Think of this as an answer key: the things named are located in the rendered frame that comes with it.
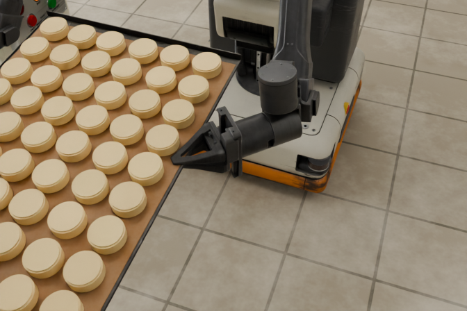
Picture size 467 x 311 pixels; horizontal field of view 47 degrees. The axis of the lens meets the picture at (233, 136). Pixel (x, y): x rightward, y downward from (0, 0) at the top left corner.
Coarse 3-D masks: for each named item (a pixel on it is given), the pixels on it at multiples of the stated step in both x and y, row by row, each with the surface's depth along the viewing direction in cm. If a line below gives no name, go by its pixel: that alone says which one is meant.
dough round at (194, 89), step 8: (184, 80) 87; (192, 80) 87; (200, 80) 87; (184, 88) 86; (192, 88) 86; (200, 88) 86; (208, 88) 87; (184, 96) 86; (192, 96) 85; (200, 96) 86
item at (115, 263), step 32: (96, 32) 99; (32, 64) 95; (160, 64) 93; (224, 64) 92; (128, 96) 88; (160, 96) 88; (64, 128) 84; (192, 128) 83; (128, 160) 80; (64, 192) 77; (160, 192) 76; (32, 224) 74; (128, 224) 73; (128, 256) 70; (64, 288) 67; (96, 288) 67
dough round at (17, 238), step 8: (0, 224) 71; (8, 224) 71; (16, 224) 72; (0, 232) 71; (8, 232) 71; (16, 232) 71; (0, 240) 70; (8, 240) 70; (16, 240) 70; (24, 240) 71; (0, 248) 69; (8, 248) 69; (16, 248) 70; (0, 256) 69; (8, 256) 69
